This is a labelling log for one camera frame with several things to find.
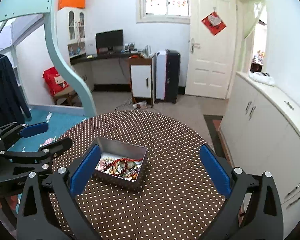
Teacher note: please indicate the brown polka dot tablecloth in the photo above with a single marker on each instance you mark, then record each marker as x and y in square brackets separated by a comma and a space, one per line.
[165, 142]

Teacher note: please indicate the brown door mat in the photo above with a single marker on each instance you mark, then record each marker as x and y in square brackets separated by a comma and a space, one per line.
[215, 130]

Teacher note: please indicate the teal floor mat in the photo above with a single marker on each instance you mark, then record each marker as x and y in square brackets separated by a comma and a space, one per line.
[62, 120]

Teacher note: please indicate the white plastic bag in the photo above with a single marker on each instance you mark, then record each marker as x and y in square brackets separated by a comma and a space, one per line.
[262, 78]

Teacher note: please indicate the teal curved bed frame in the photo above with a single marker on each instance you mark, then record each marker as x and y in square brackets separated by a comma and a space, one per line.
[62, 65]

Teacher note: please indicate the dark hanging jacket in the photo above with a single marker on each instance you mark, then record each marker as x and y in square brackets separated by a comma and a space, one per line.
[5, 87]

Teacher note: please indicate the silver metal tin box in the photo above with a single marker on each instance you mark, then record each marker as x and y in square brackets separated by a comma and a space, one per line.
[120, 150]

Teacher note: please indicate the white brown-framed small cabinet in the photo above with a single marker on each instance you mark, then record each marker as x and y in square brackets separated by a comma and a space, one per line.
[140, 80]

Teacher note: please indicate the red door decoration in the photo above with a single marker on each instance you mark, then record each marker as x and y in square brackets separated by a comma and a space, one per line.
[213, 23]

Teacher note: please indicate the wooden stool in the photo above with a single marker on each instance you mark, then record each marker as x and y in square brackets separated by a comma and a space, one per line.
[67, 97]

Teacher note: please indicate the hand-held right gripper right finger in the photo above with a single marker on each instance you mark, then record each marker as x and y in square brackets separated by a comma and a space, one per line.
[215, 170]

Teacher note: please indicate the white framed window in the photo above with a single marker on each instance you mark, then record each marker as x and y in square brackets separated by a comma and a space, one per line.
[165, 2]

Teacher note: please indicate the dark corner desk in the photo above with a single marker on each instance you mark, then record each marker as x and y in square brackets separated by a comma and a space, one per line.
[102, 56]

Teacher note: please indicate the small shelf figurines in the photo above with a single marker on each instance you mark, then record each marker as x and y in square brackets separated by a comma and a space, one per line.
[258, 56]

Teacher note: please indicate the white and black suitcase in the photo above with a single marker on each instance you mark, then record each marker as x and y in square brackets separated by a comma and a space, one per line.
[172, 77]

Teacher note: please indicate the white box on desk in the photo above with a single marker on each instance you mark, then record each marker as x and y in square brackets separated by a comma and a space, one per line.
[91, 48]

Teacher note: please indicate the black computer monitor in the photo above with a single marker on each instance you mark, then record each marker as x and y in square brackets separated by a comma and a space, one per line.
[109, 39]

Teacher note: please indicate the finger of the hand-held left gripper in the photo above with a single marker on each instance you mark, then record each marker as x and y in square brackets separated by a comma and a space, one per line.
[35, 129]
[57, 146]

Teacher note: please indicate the white panel door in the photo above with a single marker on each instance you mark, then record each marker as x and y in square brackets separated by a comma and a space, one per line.
[210, 75]

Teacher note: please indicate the orange cardboard box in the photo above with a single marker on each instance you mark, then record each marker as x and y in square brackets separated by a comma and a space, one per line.
[72, 1]

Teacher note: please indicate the grey router with antennas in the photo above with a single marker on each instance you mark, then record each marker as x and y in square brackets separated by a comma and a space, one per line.
[148, 53]

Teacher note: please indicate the white glass-door hutch cupboard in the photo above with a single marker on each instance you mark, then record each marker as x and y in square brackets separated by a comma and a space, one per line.
[63, 30]

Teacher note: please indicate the person's left hand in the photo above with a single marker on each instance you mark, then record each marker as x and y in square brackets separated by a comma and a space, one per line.
[7, 201]

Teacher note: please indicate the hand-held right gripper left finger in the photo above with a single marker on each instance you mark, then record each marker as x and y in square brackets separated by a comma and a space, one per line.
[86, 170]

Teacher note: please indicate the white sideboard cabinet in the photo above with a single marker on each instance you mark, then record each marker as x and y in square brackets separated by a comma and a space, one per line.
[260, 135]

